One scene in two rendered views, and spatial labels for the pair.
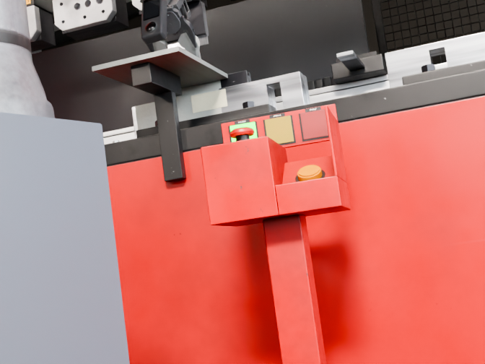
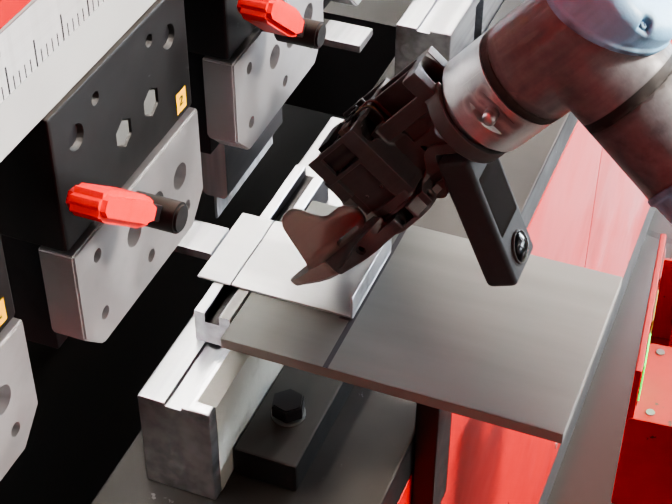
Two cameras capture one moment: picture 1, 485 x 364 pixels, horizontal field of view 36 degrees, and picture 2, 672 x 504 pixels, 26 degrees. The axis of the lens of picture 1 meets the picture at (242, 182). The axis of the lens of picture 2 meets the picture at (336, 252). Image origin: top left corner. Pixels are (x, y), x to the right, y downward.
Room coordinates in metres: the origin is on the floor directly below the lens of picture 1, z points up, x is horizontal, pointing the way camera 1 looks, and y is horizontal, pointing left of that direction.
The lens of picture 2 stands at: (1.48, 0.95, 1.75)
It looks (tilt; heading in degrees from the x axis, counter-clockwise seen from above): 40 degrees down; 274
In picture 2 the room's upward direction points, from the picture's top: straight up
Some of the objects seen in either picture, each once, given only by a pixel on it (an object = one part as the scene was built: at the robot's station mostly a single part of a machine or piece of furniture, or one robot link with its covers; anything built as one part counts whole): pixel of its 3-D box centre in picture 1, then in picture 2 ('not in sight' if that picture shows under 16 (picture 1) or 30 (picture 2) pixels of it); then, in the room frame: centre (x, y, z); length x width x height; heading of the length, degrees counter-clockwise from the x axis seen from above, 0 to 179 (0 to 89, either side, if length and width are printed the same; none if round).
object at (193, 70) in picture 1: (164, 72); (426, 311); (1.46, 0.13, 1.00); 0.26 x 0.18 x 0.01; 162
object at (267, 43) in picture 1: (180, 91); not in sight; (2.16, 0.15, 1.12); 1.13 x 0.02 x 0.44; 72
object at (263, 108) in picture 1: (206, 126); (335, 346); (1.54, 0.06, 0.89); 0.30 x 0.05 x 0.03; 72
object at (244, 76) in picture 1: (206, 87); (265, 251); (1.59, 0.05, 0.98); 0.20 x 0.03 x 0.03; 72
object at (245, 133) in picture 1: (242, 139); not in sight; (1.17, -0.01, 0.79); 0.04 x 0.04 x 0.04
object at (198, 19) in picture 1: (185, 27); (242, 128); (1.60, 0.08, 1.13); 0.10 x 0.02 x 0.10; 72
